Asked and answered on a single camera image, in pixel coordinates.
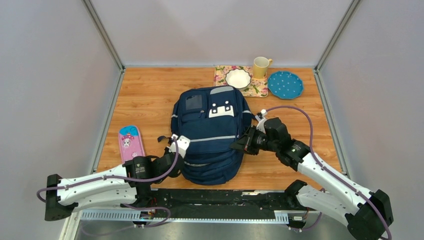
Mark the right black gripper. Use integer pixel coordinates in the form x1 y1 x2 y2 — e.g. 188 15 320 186
229 125 279 156

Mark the pink cartoon pencil case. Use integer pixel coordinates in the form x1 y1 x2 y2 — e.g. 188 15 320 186
118 125 146 163

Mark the navy blue school backpack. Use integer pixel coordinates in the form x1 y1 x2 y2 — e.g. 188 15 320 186
170 85 254 186

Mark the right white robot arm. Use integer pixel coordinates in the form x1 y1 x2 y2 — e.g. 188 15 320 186
230 117 394 240

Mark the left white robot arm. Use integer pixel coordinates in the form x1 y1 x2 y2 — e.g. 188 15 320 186
37 152 185 222

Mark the floral placemat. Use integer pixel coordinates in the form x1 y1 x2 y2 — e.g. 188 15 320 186
213 65 268 97

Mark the white scalloped bowl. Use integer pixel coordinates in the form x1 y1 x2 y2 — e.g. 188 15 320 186
224 69 252 90

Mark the blue polka dot plate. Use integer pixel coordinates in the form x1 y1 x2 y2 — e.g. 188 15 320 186
267 71 304 100

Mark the yellow mug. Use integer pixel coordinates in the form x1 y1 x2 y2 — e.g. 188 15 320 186
252 56 273 79

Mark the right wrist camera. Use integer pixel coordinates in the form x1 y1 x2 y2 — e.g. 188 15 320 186
255 109 268 133

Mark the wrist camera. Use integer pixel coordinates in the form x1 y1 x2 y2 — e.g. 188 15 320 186
168 134 191 159
255 109 268 133

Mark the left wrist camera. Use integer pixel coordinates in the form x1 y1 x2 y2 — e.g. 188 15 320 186
168 134 191 159

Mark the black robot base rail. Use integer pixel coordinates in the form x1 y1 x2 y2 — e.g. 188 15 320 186
122 188 311 228

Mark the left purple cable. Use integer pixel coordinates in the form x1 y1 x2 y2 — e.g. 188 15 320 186
36 137 180 229

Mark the purple cable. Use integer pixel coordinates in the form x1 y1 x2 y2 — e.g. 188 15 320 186
264 105 393 240
36 137 180 229

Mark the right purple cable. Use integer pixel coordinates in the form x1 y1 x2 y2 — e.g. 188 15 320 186
264 105 393 240

